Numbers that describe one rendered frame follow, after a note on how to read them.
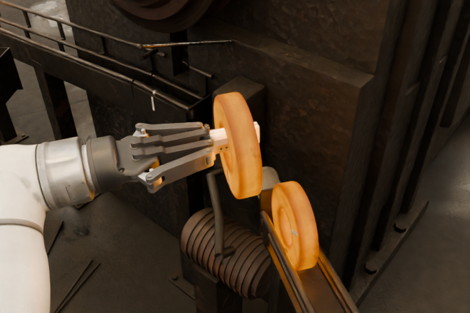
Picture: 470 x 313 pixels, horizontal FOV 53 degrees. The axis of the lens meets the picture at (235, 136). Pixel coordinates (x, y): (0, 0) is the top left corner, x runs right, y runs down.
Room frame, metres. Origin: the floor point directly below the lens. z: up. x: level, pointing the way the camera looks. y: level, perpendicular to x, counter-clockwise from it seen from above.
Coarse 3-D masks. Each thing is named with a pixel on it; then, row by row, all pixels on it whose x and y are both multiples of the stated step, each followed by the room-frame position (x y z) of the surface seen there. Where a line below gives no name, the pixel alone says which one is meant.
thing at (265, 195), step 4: (272, 188) 0.64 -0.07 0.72; (260, 192) 0.63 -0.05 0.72; (264, 192) 0.63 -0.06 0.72; (268, 192) 0.63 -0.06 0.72; (260, 196) 0.63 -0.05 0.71; (264, 196) 0.63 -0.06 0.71; (268, 196) 0.63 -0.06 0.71; (260, 200) 0.63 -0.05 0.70; (264, 200) 0.63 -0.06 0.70; (268, 200) 0.63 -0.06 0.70; (260, 204) 0.62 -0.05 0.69; (264, 204) 0.63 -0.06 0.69; (268, 204) 0.63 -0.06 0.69; (260, 208) 0.62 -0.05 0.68; (264, 208) 0.63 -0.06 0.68; (268, 208) 0.63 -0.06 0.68; (268, 212) 0.63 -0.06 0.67; (260, 216) 0.62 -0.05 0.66; (272, 216) 0.63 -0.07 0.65; (272, 220) 0.63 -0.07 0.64; (260, 224) 0.62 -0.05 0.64; (260, 228) 0.62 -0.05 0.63; (260, 232) 0.62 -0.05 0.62
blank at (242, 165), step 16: (224, 96) 0.55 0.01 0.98; (240, 96) 0.55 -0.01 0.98; (224, 112) 0.52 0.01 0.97; (240, 112) 0.51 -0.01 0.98; (224, 128) 0.53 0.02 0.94; (240, 128) 0.49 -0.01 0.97; (240, 144) 0.48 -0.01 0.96; (256, 144) 0.48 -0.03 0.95; (224, 160) 0.55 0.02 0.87; (240, 160) 0.46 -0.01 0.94; (256, 160) 0.47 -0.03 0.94; (240, 176) 0.46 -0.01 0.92; (256, 176) 0.46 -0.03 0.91; (240, 192) 0.46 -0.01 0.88; (256, 192) 0.47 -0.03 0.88
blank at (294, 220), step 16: (272, 192) 0.62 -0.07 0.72; (288, 192) 0.57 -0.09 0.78; (304, 192) 0.57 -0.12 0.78; (272, 208) 0.62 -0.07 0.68; (288, 208) 0.55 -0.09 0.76; (304, 208) 0.53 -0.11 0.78; (288, 224) 0.58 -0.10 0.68; (304, 224) 0.51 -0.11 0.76; (288, 240) 0.55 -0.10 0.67; (304, 240) 0.49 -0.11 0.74; (304, 256) 0.48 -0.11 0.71
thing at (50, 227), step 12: (0, 48) 1.19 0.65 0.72; (0, 60) 1.13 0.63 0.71; (12, 60) 1.19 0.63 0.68; (0, 72) 1.12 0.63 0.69; (12, 72) 1.17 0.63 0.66; (0, 84) 1.10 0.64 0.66; (12, 84) 1.15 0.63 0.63; (0, 96) 1.08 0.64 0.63; (0, 108) 1.06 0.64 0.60; (0, 144) 1.12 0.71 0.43; (48, 228) 1.15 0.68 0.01; (60, 228) 1.16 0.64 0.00; (48, 240) 1.10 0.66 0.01; (48, 252) 1.05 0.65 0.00
